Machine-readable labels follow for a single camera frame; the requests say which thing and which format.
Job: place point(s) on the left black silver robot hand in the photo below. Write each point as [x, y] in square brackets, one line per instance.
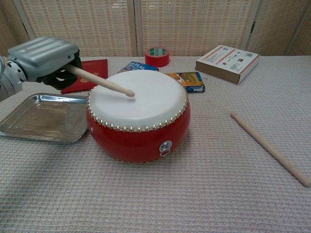
[43, 57]

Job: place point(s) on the wooden drumstick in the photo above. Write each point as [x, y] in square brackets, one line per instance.
[104, 82]
[269, 148]

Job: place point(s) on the stainless steel tray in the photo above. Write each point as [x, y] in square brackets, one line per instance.
[41, 119]

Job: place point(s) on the red drum with white head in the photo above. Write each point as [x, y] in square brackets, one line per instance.
[138, 138]

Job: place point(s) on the red certificate booklet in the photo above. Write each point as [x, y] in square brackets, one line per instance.
[96, 68]

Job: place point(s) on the bamboo folding screen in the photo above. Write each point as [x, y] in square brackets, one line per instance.
[97, 26]

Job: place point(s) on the blue snack packet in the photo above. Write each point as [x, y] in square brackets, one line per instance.
[136, 66]

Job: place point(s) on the red tape roll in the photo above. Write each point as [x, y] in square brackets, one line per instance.
[156, 59]

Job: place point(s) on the yellow blue biscuit packet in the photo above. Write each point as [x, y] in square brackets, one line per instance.
[192, 81]

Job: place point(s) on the white orange cardboard box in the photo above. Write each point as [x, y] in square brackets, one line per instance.
[226, 64]

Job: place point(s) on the white woven tablecloth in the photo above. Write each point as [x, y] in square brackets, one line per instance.
[170, 194]

